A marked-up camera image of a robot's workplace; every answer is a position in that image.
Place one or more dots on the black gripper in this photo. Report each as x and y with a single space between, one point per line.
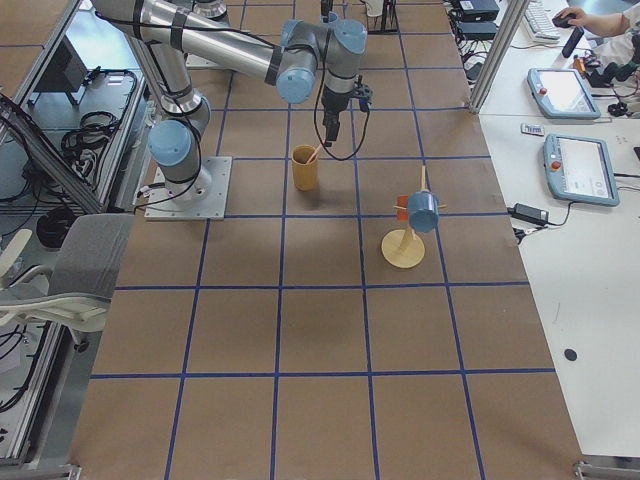
331 103

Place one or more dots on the pink chopstick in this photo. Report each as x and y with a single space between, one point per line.
315 153

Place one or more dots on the person hand on mouse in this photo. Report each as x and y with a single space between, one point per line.
570 17

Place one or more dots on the bamboo cylinder holder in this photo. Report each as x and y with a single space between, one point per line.
305 175

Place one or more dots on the orange red mug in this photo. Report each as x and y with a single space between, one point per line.
401 208

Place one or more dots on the blue mug on tree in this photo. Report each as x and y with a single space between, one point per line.
423 211

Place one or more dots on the wooden mug tree stand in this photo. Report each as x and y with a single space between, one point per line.
404 248

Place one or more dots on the black power adapter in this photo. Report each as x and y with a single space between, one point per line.
529 214

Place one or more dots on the teach pendant far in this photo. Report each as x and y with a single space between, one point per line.
562 94

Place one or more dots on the teach pendant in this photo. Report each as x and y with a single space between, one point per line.
562 94
579 169

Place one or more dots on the teach pendant near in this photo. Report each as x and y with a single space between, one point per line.
579 169

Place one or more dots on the grey office chair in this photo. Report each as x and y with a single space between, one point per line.
75 292

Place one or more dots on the black wire mug rack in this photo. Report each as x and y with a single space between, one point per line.
381 16

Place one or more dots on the aluminium frame post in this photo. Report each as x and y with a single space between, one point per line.
508 26

